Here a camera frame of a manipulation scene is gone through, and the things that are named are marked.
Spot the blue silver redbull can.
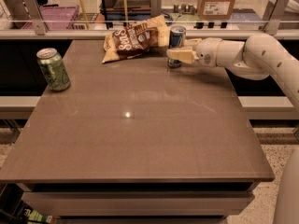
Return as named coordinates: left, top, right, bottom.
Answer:
left=167, top=25, right=186, bottom=68

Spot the right metal railing bracket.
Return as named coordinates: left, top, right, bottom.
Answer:
left=263, top=0, right=299, bottom=35

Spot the yellow pole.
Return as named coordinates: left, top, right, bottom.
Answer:
left=79, top=0, right=90, bottom=30
left=123, top=0, right=128, bottom=27

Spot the metal railing bracket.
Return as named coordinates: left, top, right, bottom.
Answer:
left=263, top=0, right=299, bottom=35
left=23, top=0, right=48, bottom=35
left=150, top=0, right=162, bottom=17

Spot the green soda can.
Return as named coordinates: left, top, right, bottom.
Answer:
left=36, top=48, right=70, bottom=91

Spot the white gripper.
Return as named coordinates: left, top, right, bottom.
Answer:
left=166, top=37, right=221, bottom=67

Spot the grey table drawer front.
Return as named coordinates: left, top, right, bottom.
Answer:
left=22, top=192, right=254, bottom=217

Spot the left metal railing bracket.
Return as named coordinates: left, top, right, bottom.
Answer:
left=23, top=0, right=48, bottom=35

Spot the purple plastic crate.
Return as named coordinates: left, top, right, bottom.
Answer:
left=21, top=5, right=80, bottom=31

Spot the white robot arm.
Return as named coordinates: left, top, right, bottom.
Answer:
left=166, top=34, right=299, bottom=110

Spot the yellow pole right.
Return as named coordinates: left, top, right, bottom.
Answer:
left=123, top=0, right=128, bottom=27

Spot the middle metal railing bracket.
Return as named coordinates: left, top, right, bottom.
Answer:
left=150, top=0, right=162, bottom=17

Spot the green packet under table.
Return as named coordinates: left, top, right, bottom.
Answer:
left=17, top=202, right=55, bottom=224

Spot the brown chip bag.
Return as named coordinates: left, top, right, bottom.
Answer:
left=102, top=15, right=170, bottom=63

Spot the yellow pole left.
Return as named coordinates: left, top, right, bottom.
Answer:
left=79, top=0, right=90, bottom=30

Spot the cardboard box with label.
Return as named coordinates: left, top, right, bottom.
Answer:
left=197, top=0, right=235, bottom=20

